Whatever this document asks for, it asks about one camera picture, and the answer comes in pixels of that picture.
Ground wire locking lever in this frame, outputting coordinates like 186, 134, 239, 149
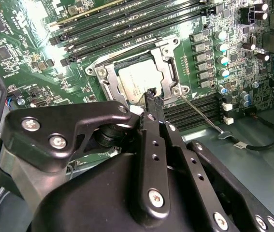
92, 38, 176, 67
179, 95, 224, 134

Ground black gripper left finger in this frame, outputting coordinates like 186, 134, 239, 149
0, 87, 171, 220

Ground metal socket cover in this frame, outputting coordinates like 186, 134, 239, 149
94, 47, 183, 107

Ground silver CPU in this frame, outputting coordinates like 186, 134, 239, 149
117, 58, 164, 103

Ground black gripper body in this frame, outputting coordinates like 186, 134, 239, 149
31, 151, 212, 232

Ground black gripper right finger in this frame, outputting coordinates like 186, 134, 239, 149
156, 96, 274, 232

